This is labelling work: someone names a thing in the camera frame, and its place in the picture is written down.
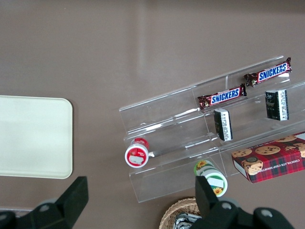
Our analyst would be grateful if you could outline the small black chocolate box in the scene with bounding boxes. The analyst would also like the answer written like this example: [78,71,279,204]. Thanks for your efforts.
[264,89,290,121]
[213,107,234,142]

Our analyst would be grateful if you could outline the stacked aluminium foil trays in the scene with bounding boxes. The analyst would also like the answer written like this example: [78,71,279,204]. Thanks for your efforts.
[174,213,203,229]

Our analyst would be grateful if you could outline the cream plastic tray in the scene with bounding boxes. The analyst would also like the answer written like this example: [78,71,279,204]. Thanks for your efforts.
[0,95,73,180]

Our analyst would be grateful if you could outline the red lid yogurt cup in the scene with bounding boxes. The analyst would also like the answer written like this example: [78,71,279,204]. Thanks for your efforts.
[124,137,156,169]

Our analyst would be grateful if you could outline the Snickers chocolate bar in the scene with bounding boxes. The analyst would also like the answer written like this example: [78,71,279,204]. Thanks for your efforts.
[197,83,248,111]
[243,57,293,88]

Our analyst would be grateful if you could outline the clear acrylic stepped shelf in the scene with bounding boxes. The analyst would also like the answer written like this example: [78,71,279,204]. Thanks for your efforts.
[118,55,305,204]

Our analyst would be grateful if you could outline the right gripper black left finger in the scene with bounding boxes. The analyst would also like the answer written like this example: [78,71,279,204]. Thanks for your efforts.
[0,176,89,229]

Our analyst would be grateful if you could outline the red chocolate chip cookie box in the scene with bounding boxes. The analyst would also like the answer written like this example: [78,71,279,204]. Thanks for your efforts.
[231,131,305,184]

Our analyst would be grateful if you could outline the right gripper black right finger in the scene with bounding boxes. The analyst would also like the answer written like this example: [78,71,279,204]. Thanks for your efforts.
[190,176,296,229]

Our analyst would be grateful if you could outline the light wicker basket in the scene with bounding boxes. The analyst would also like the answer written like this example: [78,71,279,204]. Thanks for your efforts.
[159,196,206,229]

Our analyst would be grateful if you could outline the green sunflower lid cup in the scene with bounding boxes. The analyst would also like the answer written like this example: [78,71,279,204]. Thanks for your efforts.
[193,159,228,198]

